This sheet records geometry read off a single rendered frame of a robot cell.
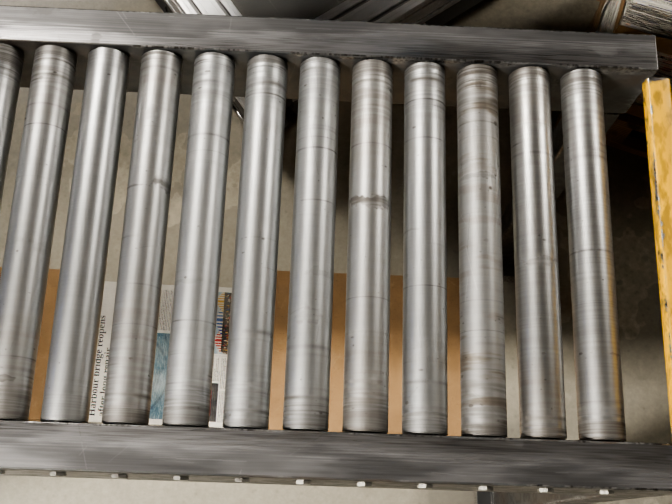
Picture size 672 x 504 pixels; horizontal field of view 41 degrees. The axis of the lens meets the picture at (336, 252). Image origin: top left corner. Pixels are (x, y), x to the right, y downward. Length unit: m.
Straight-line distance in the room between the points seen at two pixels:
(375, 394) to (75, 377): 0.32
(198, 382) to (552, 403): 0.38
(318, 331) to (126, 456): 0.24
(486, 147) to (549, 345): 0.24
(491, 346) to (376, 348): 0.13
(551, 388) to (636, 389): 0.90
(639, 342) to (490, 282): 0.93
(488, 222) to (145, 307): 0.40
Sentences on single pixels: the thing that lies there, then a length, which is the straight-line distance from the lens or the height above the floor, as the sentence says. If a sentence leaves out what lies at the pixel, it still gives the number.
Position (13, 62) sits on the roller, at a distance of 1.16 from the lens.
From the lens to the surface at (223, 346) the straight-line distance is 1.79.
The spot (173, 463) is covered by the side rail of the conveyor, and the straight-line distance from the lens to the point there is 0.97.
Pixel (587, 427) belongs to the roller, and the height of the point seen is 0.79.
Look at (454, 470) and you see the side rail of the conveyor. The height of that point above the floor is 0.80.
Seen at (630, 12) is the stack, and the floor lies 0.45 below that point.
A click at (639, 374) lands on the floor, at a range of 1.90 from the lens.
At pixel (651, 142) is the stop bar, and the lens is 1.11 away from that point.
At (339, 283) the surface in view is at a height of 0.00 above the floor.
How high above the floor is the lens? 1.75
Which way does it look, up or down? 72 degrees down
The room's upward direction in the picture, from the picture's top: 6 degrees clockwise
